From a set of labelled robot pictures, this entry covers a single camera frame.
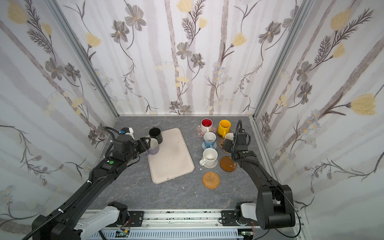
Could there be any brown paw cork coaster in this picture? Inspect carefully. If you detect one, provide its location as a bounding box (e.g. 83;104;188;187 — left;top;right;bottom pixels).
218;138;225;149

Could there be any plain white mug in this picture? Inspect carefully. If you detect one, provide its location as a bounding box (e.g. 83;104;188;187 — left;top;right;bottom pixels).
225;133;235;142

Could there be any white mug grey rim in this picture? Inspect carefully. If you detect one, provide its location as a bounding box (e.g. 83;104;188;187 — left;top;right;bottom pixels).
147;138;159;155

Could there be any black mug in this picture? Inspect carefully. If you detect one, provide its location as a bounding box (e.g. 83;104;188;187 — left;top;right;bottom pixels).
149;127;163;145

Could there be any glossy brown round coaster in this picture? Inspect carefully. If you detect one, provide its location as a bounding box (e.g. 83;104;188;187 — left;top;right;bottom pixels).
220;156;237;172

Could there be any blue patterned mug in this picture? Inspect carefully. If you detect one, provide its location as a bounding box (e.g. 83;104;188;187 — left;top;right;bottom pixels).
203;132;216;143

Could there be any yellow mug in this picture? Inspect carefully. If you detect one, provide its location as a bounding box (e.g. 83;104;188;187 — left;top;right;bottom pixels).
217;120;232;137

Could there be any speckled white mug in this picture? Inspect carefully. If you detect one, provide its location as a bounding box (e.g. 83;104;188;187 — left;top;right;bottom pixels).
199;148;218;169

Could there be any pink flower silicone coaster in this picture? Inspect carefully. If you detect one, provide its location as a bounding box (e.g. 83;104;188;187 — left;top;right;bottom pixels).
197;125;217;138

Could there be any white mug red inside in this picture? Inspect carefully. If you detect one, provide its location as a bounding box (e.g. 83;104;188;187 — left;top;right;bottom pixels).
200;119;213;134

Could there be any beige rectangular serving tray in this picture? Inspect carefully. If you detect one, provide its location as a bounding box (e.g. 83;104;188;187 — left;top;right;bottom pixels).
148;128;195;184

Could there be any wicker rattan round coaster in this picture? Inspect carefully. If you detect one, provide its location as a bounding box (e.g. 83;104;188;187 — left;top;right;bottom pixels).
202;172;221;190

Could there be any light blue woven coaster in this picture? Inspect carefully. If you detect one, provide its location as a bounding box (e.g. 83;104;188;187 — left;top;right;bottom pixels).
202;142;218;150

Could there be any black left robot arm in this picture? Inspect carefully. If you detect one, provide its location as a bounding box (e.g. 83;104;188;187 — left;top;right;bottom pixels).
24;135;152;240

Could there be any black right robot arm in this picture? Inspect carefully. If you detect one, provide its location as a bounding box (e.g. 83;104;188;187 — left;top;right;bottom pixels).
223;133;296;230

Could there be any left black corrugated cable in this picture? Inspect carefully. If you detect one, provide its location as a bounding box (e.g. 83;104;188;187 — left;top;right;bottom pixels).
102;126;122;157

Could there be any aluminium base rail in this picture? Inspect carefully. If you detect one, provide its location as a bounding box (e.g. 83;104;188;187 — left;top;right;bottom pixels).
56;209;310;240

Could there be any white ventilated cable duct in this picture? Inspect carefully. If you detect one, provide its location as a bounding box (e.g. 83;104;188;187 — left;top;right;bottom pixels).
102;229;244;240

